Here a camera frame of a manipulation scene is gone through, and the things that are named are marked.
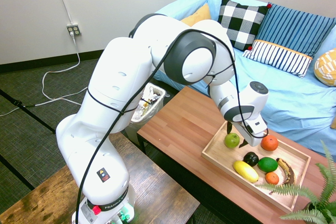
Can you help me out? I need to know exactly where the yellow mango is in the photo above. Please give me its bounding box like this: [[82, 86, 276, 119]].
[[233, 160, 260, 184]]

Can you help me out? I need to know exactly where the black white checkered pillow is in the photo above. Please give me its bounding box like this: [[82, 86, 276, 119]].
[[216, 0, 272, 51]]

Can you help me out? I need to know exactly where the white power cord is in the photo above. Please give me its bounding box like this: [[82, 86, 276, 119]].
[[0, 31, 89, 117]]

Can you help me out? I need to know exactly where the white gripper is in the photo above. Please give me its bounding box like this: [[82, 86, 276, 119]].
[[226, 121, 268, 149]]

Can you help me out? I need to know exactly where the small orange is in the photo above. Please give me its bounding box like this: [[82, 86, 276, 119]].
[[265, 172, 280, 186]]

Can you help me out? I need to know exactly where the green apple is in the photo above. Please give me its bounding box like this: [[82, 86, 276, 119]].
[[224, 132, 241, 148]]

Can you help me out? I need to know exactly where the brown overripe banana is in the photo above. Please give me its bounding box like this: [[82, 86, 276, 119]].
[[275, 157, 296, 186]]

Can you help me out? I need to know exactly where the black fruit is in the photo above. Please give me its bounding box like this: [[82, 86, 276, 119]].
[[243, 151, 260, 167]]

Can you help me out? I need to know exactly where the navy white striped pillow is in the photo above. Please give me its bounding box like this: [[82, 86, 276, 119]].
[[241, 39, 313, 79]]

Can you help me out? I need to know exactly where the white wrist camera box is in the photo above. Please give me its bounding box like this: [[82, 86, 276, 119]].
[[248, 119, 269, 137]]

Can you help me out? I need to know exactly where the green fern plant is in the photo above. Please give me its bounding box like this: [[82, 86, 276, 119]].
[[256, 140, 336, 224]]

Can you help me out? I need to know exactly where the sofa with light blue cover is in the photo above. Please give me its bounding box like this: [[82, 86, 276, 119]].
[[152, 0, 336, 161]]

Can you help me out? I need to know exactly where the black stand leg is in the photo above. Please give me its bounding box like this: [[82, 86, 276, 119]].
[[0, 153, 35, 191], [0, 89, 57, 135]]

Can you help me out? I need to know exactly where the dark rustic wooden table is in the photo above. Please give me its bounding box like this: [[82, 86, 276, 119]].
[[0, 131, 201, 224]]

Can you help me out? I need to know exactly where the blue striped pillow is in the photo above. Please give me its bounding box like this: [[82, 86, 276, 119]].
[[253, 3, 336, 58]]

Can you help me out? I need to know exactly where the wooden tray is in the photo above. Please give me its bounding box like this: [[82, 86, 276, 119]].
[[201, 120, 312, 213]]

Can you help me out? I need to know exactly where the wall power outlet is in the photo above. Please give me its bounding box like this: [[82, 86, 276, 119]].
[[66, 24, 82, 37]]

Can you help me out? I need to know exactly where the yellow white patterned pillow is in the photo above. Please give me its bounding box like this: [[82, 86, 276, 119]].
[[314, 48, 336, 88]]

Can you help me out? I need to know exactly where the beige trash bin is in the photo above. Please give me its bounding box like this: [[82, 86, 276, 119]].
[[125, 82, 167, 146]]

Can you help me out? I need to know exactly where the large red-orange grapefruit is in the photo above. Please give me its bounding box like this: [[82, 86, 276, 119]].
[[260, 134, 279, 152]]

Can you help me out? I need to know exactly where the reddish wooden coffee table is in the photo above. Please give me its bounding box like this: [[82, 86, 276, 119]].
[[136, 85, 336, 224]]

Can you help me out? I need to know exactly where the plain orange pillow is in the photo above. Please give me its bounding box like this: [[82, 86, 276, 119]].
[[180, 3, 212, 28]]

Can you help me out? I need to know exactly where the green lime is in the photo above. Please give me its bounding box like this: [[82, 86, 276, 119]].
[[257, 156, 279, 173]]

